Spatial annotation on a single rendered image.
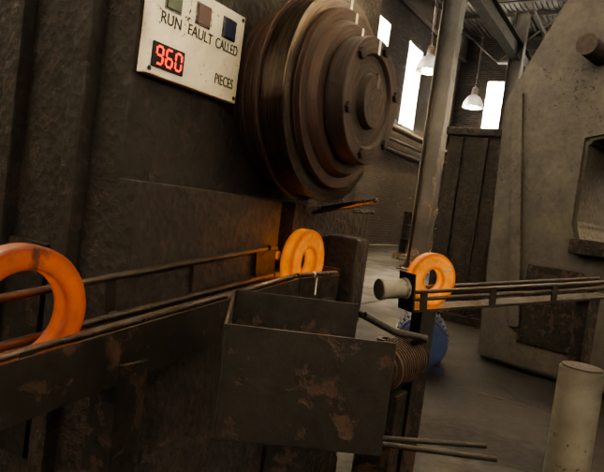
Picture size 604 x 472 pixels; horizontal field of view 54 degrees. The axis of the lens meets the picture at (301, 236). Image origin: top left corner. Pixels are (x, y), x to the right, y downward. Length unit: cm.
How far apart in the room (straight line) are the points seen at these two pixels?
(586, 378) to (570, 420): 13
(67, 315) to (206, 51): 59
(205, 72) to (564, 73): 312
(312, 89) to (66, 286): 64
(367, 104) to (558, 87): 284
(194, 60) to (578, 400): 134
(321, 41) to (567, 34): 300
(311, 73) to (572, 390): 113
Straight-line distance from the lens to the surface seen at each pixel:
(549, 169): 397
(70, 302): 88
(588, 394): 184
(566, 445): 187
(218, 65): 124
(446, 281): 174
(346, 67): 124
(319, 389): 71
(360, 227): 179
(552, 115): 403
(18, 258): 82
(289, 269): 132
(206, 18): 121
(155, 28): 112
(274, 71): 122
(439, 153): 1017
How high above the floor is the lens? 87
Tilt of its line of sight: 3 degrees down
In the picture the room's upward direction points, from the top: 8 degrees clockwise
